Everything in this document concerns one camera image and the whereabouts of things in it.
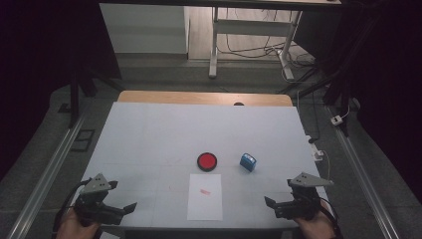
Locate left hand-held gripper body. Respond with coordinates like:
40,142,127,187
73,173,126,227

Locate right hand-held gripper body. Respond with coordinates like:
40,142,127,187
276,171,334,221

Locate blue stamp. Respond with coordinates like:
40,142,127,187
239,152,258,173

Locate round red ink pad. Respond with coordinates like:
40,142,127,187
196,151,219,173

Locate person's left hand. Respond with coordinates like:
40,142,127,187
55,208,103,239

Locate person's right hand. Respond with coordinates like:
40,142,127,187
293,204,336,239

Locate white plug adapter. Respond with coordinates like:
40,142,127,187
306,134,324,162

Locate white foam board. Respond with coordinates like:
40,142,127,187
78,101,339,230

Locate white paper sheet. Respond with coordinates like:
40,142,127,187
186,173,224,222

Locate black stand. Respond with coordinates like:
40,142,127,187
67,64,124,129
278,9,382,137

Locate wooden table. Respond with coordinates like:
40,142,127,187
117,90,295,108

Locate black curtain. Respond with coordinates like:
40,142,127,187
0,0,123,182
294,0,422,204

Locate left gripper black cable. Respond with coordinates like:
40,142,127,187
51,178,93,233

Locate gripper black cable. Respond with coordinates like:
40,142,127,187
51,178,93,233
318,197,342,239

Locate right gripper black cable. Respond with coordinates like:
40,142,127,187
318,197,342,239

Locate thin white cable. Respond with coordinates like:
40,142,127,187
321,149,331,182

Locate aluminium rail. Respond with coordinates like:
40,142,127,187
325,105,401,239
5,101,95,239

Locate black floor cables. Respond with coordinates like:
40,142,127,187
217,8,317,69

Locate white desk frame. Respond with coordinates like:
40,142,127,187
208,6,304,82

